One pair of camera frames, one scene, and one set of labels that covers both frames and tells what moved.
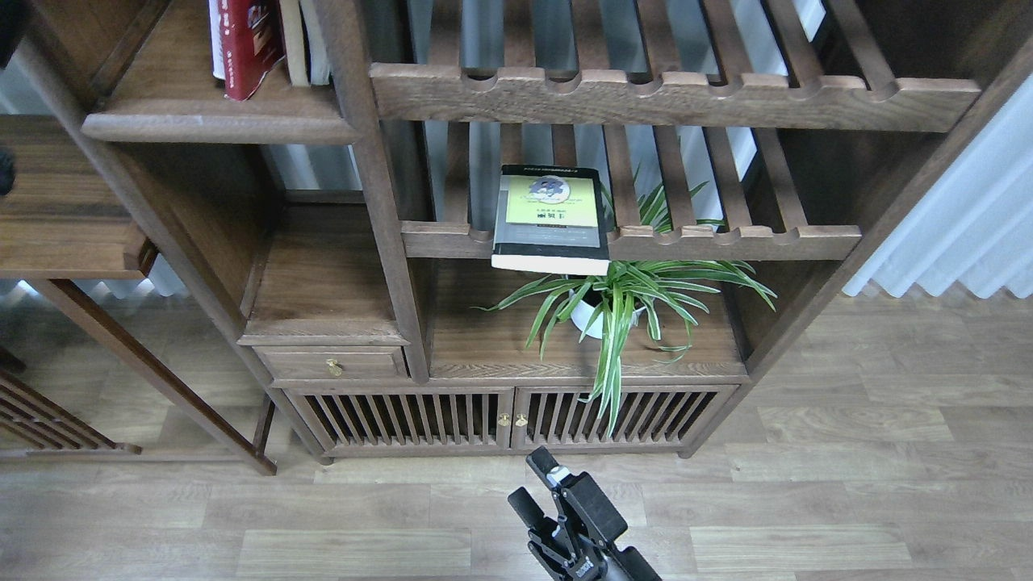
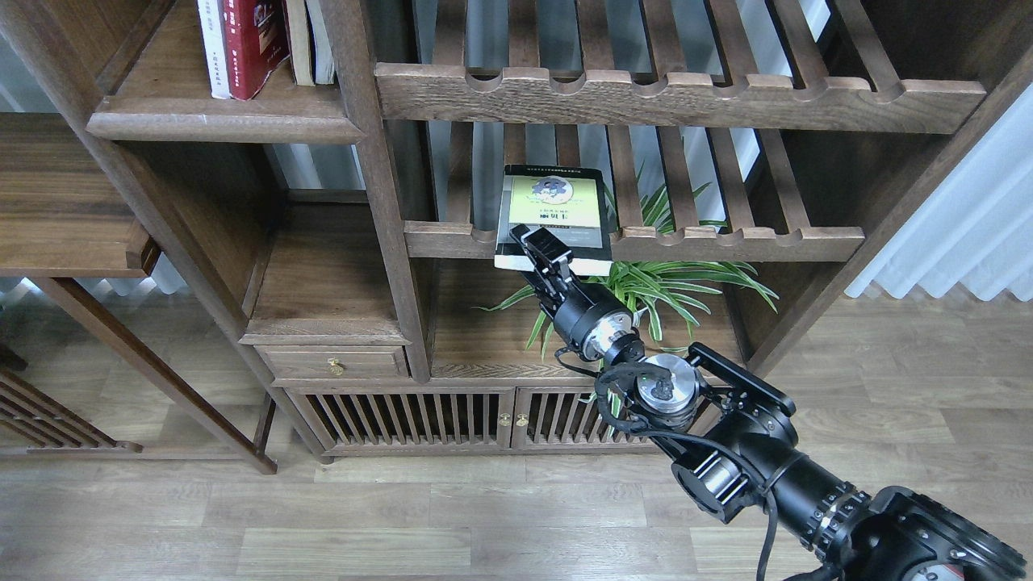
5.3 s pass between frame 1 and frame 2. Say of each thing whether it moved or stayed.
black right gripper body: moved
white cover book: moved
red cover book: stayed
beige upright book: stayed
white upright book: stayed
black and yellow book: stayed
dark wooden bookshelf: stayed
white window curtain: stayed
